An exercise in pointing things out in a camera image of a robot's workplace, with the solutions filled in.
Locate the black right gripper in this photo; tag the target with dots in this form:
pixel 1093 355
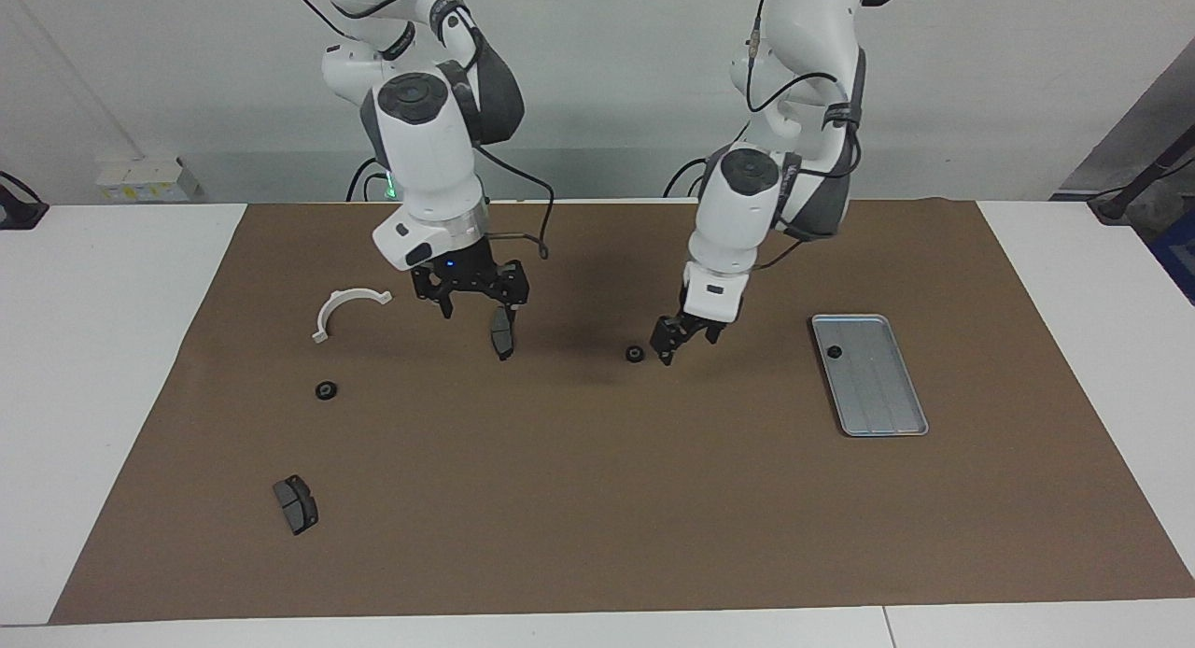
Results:
pixel 471 276

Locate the brown paper table mat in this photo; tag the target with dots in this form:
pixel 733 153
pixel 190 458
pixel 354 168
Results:
pixel 607 489

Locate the short grey brake pad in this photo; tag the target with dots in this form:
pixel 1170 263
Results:
pixel 297 506

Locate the long curved grey brake pad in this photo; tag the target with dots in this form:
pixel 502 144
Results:
pixel 499 340

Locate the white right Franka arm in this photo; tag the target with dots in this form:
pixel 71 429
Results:
pixel 425 153

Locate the white semicircular plastic bracket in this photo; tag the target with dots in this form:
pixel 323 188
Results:
pixel 320 334

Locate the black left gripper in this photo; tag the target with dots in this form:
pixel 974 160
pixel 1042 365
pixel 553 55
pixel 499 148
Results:
pixel 686 328

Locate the black clamp mount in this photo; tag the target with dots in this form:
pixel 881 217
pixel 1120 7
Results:
pixel 19 214

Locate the silver metal tray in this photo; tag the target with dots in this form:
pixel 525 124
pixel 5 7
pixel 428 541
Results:
pixel 878 387

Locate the black stand leg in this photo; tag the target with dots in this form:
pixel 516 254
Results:
pixel 1111 204

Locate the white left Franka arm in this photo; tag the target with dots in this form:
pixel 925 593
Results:
pixel 738 209

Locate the blue crate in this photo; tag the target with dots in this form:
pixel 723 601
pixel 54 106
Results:
pixel 1178 256

